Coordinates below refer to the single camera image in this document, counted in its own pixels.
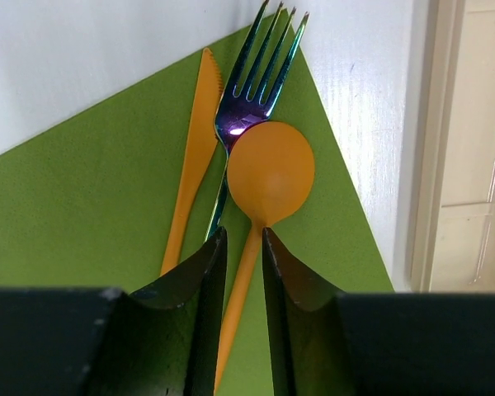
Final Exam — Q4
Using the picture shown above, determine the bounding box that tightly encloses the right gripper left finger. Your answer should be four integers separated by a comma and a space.
86, 227, 228, 395

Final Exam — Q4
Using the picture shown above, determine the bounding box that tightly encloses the beige utensil tray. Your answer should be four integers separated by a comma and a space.
408, 1, 495, 292

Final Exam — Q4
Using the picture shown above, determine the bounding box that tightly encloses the green paper napkin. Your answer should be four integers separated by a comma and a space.
0, 7, 395, 396

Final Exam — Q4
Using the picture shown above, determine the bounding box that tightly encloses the orange plastic knife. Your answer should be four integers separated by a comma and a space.
160, 48, 224, 276

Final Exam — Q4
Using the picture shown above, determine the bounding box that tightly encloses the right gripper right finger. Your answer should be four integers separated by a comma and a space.
262, 228, 355, 395

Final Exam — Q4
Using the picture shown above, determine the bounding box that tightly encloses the iridescent metal fork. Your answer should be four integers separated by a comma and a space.
205, 0, 311, 243

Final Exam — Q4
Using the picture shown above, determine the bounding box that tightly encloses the orange plastic spoon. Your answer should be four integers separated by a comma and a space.
214, 121, 315, 389

